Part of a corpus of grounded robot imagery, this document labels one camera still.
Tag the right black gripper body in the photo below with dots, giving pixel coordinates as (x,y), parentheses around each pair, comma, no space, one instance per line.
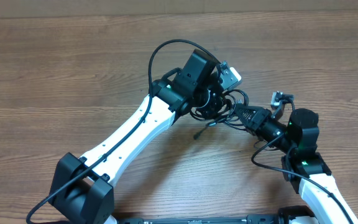
(265,127)

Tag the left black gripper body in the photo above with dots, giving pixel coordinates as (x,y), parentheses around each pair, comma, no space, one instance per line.
(207,103)

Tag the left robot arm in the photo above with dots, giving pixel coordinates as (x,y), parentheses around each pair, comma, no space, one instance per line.
(83,187)

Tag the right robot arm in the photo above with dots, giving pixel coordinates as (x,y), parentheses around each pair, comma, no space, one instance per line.
(302,165)

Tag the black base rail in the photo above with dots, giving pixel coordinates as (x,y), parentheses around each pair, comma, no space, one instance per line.
(249,219)

